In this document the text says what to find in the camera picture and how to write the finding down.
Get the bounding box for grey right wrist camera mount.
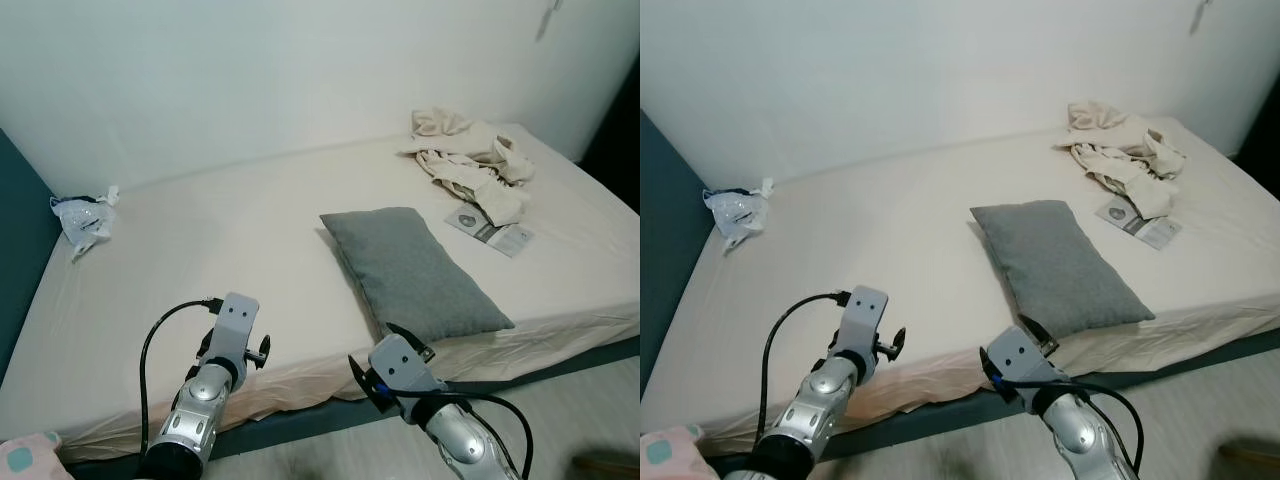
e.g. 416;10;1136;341
368;335;448;396
985;325;1069;386

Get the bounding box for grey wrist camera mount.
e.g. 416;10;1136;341
213;292;261;363
985;325;1069;386
838;286;891;356
368;335;448;396

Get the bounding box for grey and white booklet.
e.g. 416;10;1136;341
444;203;536;259
1095;195;1183;251

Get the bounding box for pink patterned quilt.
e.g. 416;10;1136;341
640;425;706;480
0;430;76;480

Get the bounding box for clear plastic bag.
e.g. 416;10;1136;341
50;185;121;263
703;178;776;251

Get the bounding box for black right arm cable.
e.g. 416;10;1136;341
990;370;1146;480
375;370;534;480

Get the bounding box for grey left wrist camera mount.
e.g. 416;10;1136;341
838;286;891;356
213;292;261;363

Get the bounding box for crumpled beige blanket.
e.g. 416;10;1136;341
398;107;536;226
1052;100;1188;219

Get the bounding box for grey fabric pillow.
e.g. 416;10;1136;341
970;200;1156;339
319;207;516;344

